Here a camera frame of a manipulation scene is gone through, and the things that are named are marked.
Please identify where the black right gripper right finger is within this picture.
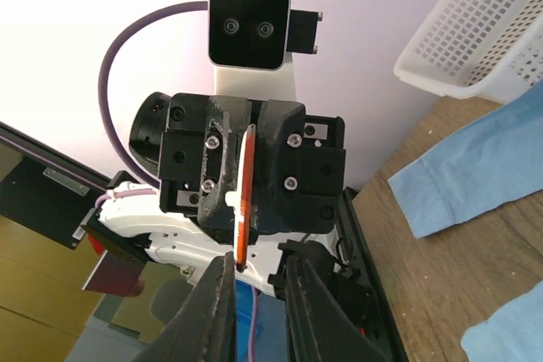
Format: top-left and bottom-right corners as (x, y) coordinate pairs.
(285, 255), (388, 362)

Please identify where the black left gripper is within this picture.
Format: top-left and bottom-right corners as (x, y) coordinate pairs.
(158, 93), (346, 235)

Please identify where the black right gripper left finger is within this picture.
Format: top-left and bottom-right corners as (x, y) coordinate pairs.
(136, 252), (237, 362)

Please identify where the orange white round brooch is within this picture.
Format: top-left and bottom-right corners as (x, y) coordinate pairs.
(225, 124), (256, 272)

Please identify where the light blue button shirt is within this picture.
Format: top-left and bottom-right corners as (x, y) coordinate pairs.
(388, 83), (542, 361)

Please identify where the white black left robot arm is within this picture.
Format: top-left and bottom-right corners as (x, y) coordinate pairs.
(83, 93), (375, 333)

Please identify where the white perforated plastic basket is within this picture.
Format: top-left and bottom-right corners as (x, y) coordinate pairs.
(394, 0), (542, 104)

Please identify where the black front mounting rail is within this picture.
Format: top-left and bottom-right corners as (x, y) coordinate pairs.
(335, 187), (408, 361)

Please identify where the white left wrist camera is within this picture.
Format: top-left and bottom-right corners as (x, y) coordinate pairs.
(208, 0), (323, 102)

